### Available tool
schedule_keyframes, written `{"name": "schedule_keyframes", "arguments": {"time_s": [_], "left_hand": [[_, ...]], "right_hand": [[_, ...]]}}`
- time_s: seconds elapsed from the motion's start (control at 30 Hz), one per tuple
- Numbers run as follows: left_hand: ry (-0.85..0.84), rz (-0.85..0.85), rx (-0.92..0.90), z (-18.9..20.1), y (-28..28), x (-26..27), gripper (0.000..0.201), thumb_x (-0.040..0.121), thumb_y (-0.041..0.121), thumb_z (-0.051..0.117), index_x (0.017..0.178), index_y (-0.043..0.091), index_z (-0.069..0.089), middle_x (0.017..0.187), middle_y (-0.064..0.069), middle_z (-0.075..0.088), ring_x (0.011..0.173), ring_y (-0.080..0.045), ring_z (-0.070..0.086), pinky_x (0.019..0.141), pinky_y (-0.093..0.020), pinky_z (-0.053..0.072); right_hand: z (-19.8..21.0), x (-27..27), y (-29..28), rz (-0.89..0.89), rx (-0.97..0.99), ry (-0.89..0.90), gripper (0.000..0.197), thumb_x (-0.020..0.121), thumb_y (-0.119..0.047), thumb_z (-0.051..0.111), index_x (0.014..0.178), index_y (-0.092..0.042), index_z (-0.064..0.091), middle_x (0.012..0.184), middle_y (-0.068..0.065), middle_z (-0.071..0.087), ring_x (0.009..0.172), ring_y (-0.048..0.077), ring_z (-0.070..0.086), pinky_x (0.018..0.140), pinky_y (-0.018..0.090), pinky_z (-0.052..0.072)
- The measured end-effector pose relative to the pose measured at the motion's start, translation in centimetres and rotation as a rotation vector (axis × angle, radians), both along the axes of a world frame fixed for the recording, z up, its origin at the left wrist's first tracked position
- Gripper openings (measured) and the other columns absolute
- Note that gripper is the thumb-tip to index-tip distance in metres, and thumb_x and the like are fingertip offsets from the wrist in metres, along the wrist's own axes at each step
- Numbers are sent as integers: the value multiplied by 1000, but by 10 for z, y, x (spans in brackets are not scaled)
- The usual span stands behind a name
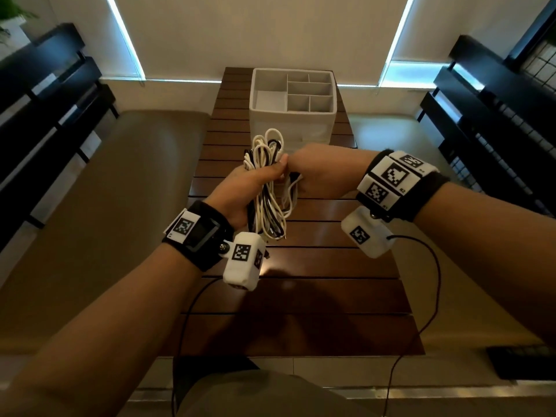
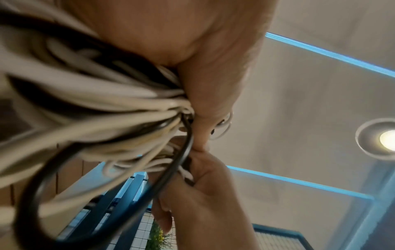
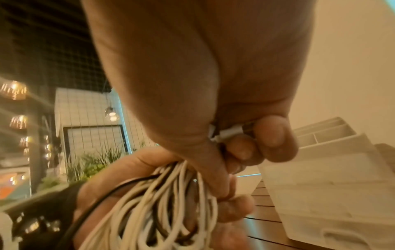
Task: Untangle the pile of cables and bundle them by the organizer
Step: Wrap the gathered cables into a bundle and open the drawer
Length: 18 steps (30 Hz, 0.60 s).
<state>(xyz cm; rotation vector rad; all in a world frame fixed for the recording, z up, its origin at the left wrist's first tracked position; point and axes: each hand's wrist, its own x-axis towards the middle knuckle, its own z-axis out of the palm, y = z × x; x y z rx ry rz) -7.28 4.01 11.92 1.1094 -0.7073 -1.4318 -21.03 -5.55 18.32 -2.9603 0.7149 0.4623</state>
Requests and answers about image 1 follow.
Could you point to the person's right hand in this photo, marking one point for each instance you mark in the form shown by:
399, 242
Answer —
330, 169

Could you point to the person's left hand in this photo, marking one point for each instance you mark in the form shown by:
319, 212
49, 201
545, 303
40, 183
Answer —
234, 195

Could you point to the white drawer organizer box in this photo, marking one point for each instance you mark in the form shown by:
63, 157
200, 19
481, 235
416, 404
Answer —
295, 121

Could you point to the person's left forearm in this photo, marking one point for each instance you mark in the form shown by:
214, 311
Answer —
100, 338

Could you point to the person's right forearm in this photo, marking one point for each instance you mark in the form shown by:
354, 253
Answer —
499, 247

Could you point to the person's dark trouser leg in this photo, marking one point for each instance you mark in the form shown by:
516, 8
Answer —
204, 371

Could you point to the black left wristband with markers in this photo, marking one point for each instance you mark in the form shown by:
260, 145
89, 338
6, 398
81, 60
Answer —
204, 238

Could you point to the black wristband with markers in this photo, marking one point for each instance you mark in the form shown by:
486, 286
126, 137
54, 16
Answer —
417, 195
204, 238

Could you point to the black right wristband with markers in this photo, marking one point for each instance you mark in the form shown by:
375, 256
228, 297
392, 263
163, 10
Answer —
417, 195

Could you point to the wooden slatted table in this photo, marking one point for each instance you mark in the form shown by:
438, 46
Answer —
304, 325

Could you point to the beige roller blind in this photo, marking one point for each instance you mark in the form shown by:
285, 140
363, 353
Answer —
269, 32
100, 36

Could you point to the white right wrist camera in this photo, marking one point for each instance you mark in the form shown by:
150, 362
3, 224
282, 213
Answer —
373, 243

